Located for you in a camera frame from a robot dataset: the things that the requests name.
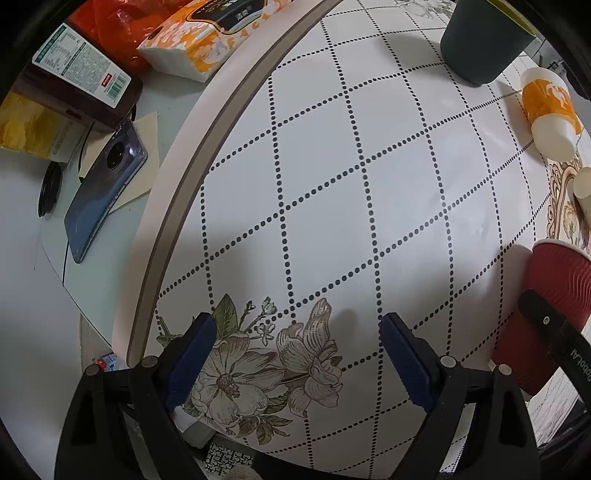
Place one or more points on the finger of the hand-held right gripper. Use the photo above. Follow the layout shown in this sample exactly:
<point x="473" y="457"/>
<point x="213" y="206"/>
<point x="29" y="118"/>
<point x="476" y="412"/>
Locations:
<point x="542" y="316"/>

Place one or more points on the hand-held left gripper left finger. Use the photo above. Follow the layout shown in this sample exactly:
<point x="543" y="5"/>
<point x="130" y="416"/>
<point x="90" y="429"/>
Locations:
<point x="194" y="364"/>

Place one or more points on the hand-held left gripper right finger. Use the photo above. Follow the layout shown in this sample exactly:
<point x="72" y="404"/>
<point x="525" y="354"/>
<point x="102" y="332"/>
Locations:
<point x="406" y="364"/>

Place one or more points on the red ribbed paper cup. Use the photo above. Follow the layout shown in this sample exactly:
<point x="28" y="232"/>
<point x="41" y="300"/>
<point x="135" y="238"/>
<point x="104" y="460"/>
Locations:
<point x="531" y="277"/>

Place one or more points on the plain white paper cup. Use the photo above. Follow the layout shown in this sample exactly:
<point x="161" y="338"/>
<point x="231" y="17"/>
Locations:
<point x="584" y="198"/>

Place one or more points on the orange and white paper cup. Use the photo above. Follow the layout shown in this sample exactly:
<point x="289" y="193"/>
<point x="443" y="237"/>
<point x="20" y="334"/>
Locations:
<point x="549" y="106"/>

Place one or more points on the dark green plastic cup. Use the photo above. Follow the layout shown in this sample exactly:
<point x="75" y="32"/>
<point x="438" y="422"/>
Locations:
<point x="485" y="41"/>

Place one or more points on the small blue and red packet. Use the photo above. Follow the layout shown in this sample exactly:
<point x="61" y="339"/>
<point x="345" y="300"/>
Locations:
<point x="110" y="362"/>

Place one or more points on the black and white patterned box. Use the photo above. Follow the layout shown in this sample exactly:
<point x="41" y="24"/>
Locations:
<point x="228" y="459"/>

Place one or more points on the dotted floral table mat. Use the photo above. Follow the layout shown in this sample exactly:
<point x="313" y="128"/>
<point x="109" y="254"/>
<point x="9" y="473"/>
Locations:
<point x="346" y="184"/>

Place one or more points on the dark blue smartphone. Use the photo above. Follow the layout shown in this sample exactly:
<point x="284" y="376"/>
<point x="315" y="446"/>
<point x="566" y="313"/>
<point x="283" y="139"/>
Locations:
<point x="104" y="189"/>

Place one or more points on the black round lens cap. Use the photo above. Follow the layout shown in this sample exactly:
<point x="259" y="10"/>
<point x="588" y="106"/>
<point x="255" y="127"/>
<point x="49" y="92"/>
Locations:
<point x="48" y="189"/>

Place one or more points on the yellow packet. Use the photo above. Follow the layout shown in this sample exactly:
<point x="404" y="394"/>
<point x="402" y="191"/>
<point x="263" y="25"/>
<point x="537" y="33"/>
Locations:
<point x="27" y="124"/>

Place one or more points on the orange floral tissue pack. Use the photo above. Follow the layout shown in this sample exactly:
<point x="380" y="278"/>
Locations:
<point x="194" y="41"/>

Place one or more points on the red plastic bag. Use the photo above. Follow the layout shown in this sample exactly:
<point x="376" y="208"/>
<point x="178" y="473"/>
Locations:
<point x="111" y="23"/>

